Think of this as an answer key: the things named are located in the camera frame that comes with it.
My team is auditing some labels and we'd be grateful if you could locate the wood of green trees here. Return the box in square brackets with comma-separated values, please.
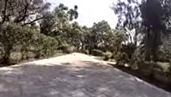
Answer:
[36, 0, 138, 64]

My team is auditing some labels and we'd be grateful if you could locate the pale kerb strip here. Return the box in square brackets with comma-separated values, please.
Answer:
[0, 41, 73, 96]

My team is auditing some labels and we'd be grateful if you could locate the row of green bushes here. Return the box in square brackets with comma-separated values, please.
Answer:
[0, 20, 64, 74]

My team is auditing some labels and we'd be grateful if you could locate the low green hedge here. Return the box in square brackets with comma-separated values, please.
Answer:
[89, 48, 114, 61]

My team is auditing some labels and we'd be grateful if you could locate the grey brick path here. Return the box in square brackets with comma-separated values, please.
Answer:
[0, 39, 171, 97]

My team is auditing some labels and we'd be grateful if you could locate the tall dark tree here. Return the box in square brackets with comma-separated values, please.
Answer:
[106, 0, 171, 68]

